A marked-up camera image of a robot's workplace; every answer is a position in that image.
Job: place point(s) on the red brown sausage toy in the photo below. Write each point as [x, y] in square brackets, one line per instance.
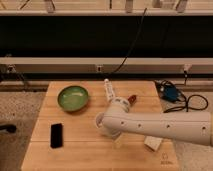
[132, 99]

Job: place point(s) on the green ceramic bowl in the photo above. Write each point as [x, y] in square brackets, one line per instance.
[73, 98]

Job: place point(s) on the white tube bottle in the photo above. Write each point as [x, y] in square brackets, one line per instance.
[110, 94]

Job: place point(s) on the wooden table board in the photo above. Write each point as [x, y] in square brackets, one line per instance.
[84, 149]

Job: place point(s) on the black caster on floor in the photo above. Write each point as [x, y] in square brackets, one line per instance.
[9, 128]

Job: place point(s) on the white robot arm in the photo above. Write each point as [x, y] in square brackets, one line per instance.
[192, 127]

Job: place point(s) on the white sponge block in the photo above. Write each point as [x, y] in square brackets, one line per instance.
[153, 142]

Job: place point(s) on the black rectangular block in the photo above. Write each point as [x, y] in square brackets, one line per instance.
[56, 138]

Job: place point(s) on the blue electronics box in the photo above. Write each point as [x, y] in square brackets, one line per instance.
[170, 93]

